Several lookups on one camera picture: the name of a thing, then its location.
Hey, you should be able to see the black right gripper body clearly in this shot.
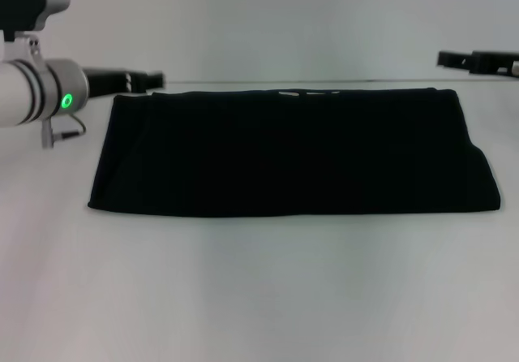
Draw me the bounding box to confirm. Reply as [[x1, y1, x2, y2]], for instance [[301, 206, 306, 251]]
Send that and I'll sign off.
[[469, 50, 519, 77]]

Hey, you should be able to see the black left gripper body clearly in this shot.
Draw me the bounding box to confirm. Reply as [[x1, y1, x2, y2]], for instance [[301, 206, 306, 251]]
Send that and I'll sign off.
[[80, 67, 141, 97]]

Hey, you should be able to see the black t-shirt with FREE print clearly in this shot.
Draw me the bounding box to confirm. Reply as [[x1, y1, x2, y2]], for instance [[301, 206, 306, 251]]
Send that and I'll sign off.
[[87, 88, 502, 220]]

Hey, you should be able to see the left arm gripper cable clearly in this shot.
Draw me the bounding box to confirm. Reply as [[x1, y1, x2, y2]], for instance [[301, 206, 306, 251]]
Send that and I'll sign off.
[[40, 112, 88, 150]]

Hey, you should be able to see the left wrist camera housing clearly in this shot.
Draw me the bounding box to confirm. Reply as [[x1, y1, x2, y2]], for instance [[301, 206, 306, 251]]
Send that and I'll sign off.
[[0, 0, 71, 61]]

